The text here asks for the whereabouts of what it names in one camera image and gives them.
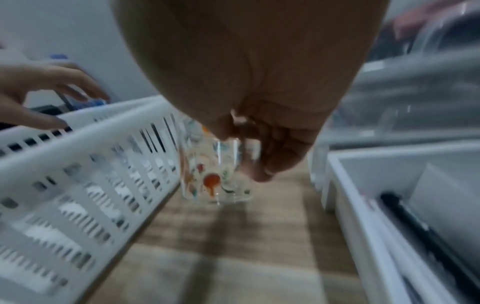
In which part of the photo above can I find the blue and black object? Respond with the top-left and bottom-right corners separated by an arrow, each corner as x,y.
30,53 -> 110,120

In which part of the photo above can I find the person's right hand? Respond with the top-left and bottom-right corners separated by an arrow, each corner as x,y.
111,0 -> 392,183

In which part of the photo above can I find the white slotted plastic basket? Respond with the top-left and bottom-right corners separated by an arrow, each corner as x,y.
0,95 -> 185,300

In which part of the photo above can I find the person's left hand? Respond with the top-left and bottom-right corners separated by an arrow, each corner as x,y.
0,61 -> 112,132

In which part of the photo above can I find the white card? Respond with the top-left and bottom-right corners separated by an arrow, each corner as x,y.
406,162 -> 480,259

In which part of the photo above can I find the clear plastic container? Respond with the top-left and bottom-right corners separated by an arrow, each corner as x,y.
326,0 -> 480,150

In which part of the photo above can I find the clear glass with colourful print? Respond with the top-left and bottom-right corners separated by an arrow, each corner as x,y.
178,117 -> 263,206

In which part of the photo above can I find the white plastic organizer tray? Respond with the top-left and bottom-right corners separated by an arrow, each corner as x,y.
308,142 -> 480,304

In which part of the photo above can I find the black pen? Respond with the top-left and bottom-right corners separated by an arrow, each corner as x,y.
379,192 -> 480,302

